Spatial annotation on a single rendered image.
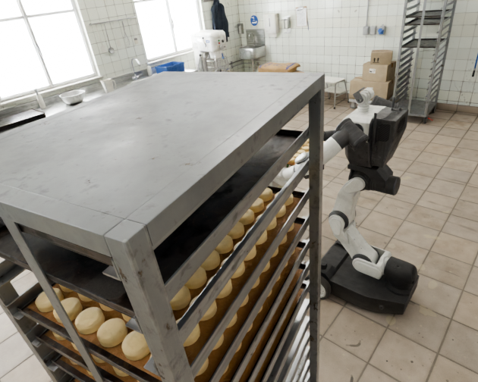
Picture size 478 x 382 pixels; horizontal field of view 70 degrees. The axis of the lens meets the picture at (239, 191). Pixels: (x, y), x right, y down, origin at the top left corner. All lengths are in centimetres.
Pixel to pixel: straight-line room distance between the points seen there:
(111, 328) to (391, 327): 212
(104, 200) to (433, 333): 241
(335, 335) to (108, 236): 222
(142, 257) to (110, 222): 5
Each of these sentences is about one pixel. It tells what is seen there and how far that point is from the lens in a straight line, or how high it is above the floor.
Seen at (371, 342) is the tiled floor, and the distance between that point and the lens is 250.
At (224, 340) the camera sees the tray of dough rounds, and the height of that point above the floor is 140.
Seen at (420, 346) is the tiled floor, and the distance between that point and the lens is 256.
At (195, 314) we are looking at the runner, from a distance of 55.
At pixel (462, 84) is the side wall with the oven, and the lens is 617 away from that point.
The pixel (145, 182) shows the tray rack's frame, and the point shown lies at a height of 182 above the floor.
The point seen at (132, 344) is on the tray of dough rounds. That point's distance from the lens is 66.
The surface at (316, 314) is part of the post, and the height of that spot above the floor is 101.
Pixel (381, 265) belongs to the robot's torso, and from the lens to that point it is 248.
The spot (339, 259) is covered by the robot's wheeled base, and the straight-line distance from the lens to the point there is 269.
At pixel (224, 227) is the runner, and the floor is 168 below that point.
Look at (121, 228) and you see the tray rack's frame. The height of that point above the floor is 182.
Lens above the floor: 201
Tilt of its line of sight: 31 degrees down
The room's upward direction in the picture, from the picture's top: 7 degrees counter-clockwise
